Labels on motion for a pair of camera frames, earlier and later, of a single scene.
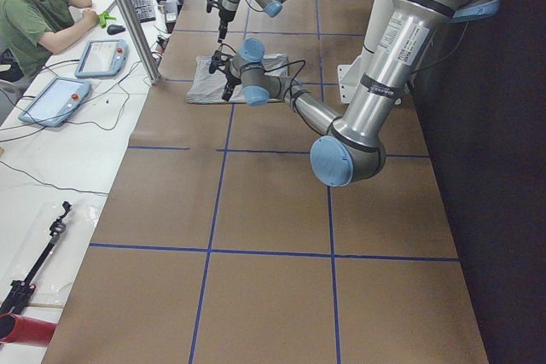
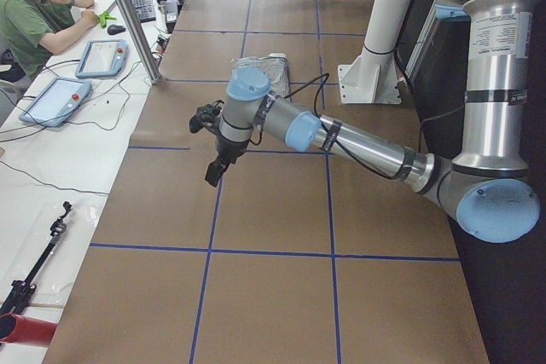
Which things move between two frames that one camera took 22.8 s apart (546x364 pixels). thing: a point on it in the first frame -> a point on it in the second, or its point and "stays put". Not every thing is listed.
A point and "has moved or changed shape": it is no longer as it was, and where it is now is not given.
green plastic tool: x=103 y=16 stays put
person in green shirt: x=37 y=16 stays put
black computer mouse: x=113 y=29 stays put
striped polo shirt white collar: x=207 y=88 has moved or changed shape
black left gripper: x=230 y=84 -> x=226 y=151
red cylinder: x=29 y=331 stays put
